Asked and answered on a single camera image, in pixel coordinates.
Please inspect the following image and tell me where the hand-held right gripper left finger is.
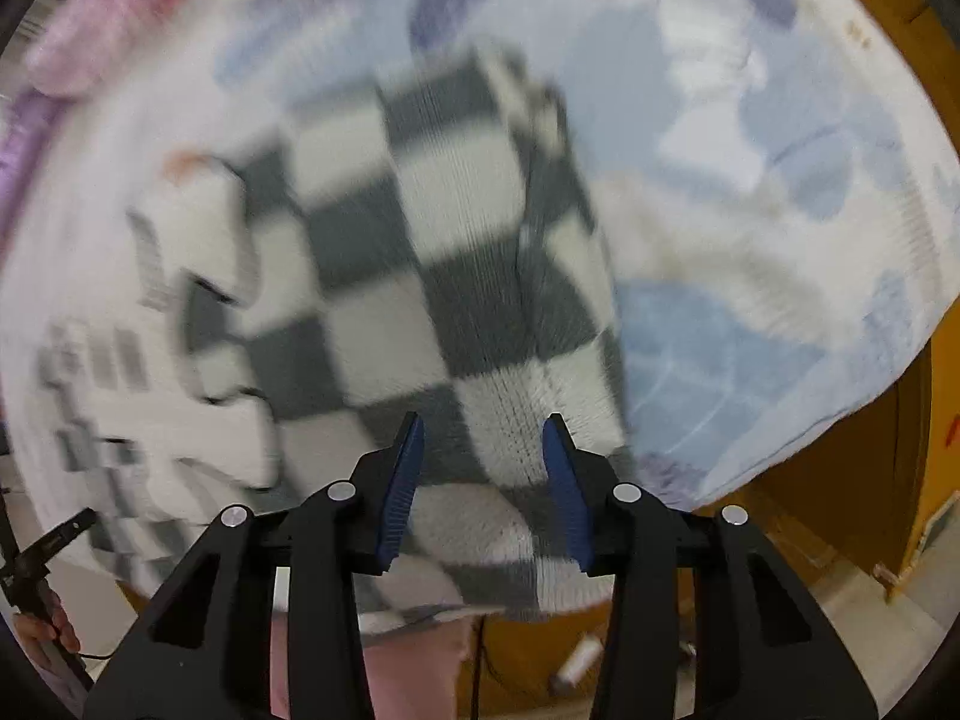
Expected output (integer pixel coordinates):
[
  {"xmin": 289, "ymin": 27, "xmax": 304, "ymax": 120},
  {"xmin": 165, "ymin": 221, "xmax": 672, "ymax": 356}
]
[{"xmin": 82, "ymin": 411, "xmax": 427, "ymax": 720}]

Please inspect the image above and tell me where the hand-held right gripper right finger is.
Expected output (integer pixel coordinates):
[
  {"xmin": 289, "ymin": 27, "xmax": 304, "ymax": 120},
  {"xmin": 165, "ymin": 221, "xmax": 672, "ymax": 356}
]
[{"xmin": 541, "ymin": 412, "xmax": 879, "ymax": 720}]

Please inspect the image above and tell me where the grey white checkered cardigan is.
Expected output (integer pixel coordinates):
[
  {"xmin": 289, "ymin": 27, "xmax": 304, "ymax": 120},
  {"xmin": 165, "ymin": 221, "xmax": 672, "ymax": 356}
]
[{"xmin": 37, "ymin": 45, "xmax": 638, "ymax": 625}]

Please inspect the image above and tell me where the person's left hand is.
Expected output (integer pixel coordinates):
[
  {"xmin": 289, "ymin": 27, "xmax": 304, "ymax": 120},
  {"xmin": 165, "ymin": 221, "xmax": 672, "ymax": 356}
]
[{"xmin": 15, "ymin": 600, "xmax": 80, "ymax": 665}]

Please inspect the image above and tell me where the white bottle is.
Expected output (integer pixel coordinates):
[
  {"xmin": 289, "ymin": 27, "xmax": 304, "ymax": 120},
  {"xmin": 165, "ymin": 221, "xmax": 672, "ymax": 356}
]
[{"xmin": 549, "ymin": 633, "xmax": 605, "ymax": 695}]

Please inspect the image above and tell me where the person's pink clothing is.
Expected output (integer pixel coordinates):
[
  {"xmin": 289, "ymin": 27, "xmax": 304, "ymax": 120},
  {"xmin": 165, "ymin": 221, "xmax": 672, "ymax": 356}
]
[{"xmin": 270, "ymin": 604, "xmax": 476, "ymax": 720}]

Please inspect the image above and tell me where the purple floral quilt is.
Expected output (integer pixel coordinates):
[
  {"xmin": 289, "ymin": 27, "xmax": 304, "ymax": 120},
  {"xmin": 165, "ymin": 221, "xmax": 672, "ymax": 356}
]
[{"xmin": 0, "ymin": 0, "xmax": 250, "ymax": 263}]

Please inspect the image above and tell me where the black cable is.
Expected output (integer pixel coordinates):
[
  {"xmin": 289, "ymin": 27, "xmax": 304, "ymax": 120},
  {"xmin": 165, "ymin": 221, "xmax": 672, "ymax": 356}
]
[{"xmin": 469, "ymin": 613, "xmax": 500, "ymax": 720}]

